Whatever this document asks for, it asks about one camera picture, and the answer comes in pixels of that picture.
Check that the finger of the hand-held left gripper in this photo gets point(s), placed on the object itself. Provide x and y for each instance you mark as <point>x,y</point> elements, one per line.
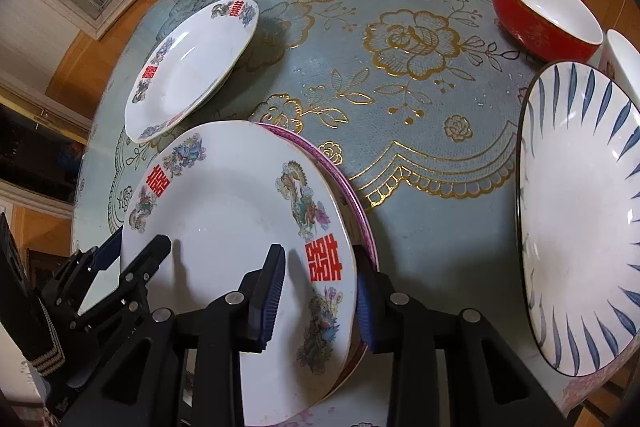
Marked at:
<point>107,252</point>
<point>145,267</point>

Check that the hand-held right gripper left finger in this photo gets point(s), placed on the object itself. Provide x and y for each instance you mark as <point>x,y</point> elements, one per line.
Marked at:
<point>270,297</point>

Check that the red bowl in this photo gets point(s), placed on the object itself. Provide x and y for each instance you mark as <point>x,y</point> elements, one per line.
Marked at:
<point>525,27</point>

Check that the white plate with blue stripes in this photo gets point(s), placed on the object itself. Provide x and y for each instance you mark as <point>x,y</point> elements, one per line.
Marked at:
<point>585,217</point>

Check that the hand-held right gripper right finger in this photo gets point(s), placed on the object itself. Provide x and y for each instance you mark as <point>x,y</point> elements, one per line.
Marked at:
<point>367,307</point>

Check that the small white floral plate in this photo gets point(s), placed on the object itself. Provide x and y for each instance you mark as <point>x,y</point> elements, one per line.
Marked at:
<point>190,67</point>

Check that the large white dragon-print plate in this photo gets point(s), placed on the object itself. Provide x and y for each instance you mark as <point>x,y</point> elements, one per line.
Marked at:
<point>225,217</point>

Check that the grey gold-flowered tablecloth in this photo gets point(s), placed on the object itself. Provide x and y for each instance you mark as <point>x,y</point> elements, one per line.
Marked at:
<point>425,132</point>

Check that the pink-rimmed plate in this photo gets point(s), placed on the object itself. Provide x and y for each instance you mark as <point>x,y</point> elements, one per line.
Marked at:
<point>352,207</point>

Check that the white bowl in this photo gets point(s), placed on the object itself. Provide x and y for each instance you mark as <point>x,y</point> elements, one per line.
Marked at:
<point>625,62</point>

